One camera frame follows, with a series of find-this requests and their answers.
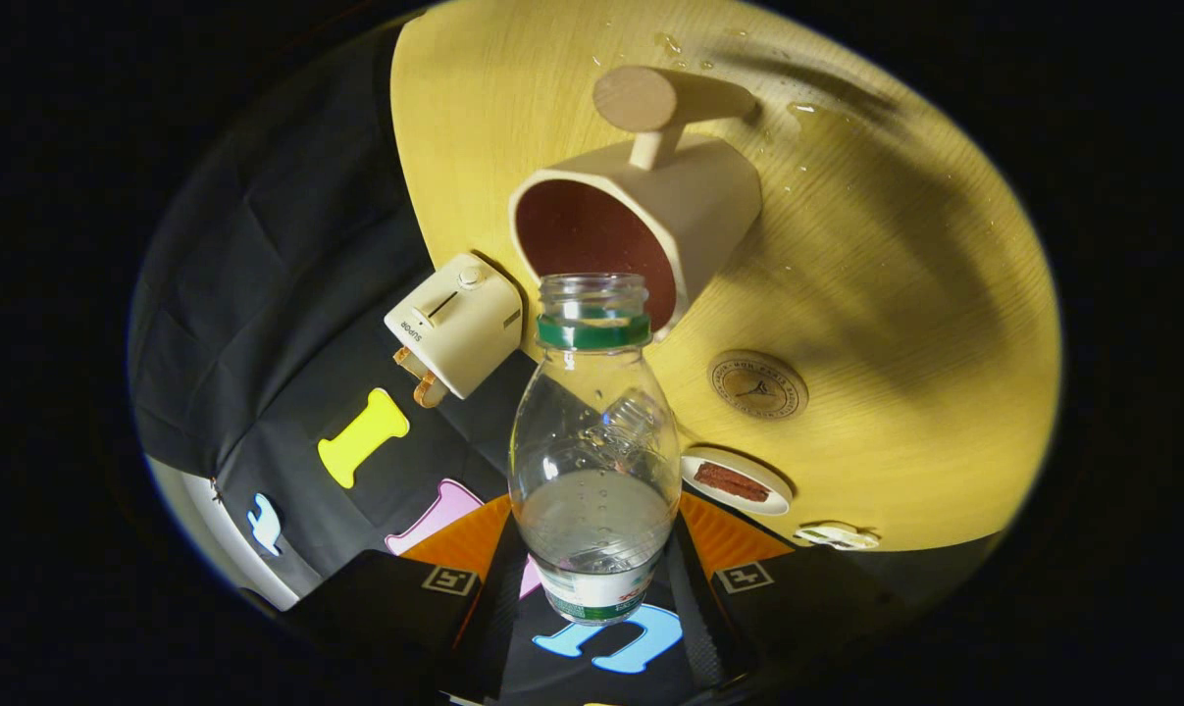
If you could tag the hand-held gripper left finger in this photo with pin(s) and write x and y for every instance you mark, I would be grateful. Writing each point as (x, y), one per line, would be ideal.
(484, 628)

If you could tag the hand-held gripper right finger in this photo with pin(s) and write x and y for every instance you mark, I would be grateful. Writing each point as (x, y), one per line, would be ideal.
(694, 618)

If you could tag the clear plastic juice bottle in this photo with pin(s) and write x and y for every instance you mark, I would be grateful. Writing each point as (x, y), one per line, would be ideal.
(592, 510)

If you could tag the round wooden coaster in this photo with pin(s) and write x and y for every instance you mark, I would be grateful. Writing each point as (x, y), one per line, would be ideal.
(758, 385)

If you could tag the white round plate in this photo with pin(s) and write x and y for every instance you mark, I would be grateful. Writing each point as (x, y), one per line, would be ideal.
(768, 503)

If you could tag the brown meat slice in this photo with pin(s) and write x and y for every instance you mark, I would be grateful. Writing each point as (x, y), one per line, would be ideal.
(731, 481)

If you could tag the white divided condiment tray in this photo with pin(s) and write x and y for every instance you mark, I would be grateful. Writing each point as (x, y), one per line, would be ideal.
(837, 536)

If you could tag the toast slice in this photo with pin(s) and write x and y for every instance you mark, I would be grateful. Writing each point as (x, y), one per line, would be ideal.
(425, 387)

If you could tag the cream toaster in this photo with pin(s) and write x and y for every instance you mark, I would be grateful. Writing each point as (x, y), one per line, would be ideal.
(464, 324)

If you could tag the wooden table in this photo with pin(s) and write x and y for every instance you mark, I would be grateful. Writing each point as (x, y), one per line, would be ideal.
(896, 294)

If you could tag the black backdrop cloth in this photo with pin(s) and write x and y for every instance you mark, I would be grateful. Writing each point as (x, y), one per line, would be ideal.
(278, 294)

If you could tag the water puddle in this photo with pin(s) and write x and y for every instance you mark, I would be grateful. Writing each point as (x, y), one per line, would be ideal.
(809, 110)

